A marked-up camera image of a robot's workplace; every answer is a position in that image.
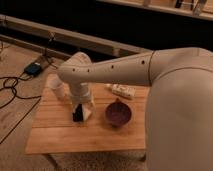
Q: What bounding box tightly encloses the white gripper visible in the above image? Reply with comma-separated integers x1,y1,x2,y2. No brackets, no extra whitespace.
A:
69,83,93,112

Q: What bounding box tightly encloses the purple ceramic bowl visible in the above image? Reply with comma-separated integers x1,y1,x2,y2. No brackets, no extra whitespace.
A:
105,99,132,127

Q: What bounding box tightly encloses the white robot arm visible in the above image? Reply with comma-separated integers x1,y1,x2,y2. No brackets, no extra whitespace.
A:
58,47,213,171

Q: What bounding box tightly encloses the black smartphone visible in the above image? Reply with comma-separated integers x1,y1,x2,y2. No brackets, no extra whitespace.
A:
73,104,83,122

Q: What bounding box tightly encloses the white paper cup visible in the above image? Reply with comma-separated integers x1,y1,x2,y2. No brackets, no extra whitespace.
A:
48,79,66,100

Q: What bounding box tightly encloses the wooden table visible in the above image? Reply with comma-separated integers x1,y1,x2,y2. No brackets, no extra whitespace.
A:
25,74,149,154

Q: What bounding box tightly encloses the dark power adapter box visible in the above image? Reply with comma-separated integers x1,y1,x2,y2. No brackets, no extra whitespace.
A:
24,63,42,76

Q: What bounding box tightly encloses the black floor cable left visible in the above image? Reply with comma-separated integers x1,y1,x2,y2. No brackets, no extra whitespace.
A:
0,75,43,145

